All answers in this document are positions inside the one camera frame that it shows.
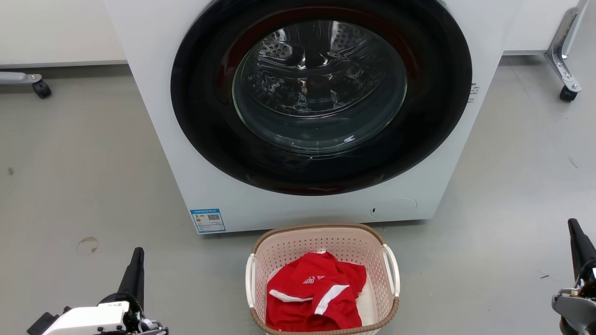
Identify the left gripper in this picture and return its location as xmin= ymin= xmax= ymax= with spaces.
xmin=42 ymin=247 xmax=169 ymax=335

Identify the white cloth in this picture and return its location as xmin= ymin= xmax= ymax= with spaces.
xmin=359 ymin=274 xmax=379 ymax=327

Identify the grey partition leg with caster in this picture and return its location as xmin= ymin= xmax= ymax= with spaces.
xmin=544 ymin=0 xmax=588 ymax=102
xmin=0 ymin=71 xmax=52 ymax=99

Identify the pink perforated laundry basket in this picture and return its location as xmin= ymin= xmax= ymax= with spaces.
xmin=245 ymin=223 xmax=400 ymax=335

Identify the white front-load washing machine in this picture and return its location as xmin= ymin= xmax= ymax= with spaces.
xmin=103 ymin=0 xmax=524 ymax=235

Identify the blue energy label sticker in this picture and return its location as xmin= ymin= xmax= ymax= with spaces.
xmin=190 ymin=208 xmax=226 ymax=234

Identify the round black glass washer door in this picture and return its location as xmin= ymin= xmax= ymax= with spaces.
xmin=170 ymin=0 xmax=473 ymax=196

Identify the red garment with white stripes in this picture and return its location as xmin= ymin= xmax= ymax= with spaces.
xmin=265 ymin=251 xmax=367 ymax=332

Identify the white partition panel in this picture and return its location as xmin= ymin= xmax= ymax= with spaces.
xmin=0 ymin=0 xmax=127 ymax=66
xmin=503 ymin=0 xmax=582 ymax=55

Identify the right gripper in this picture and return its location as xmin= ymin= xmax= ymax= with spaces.
xmin=552 ymin=218 xmax=596 ymax=335

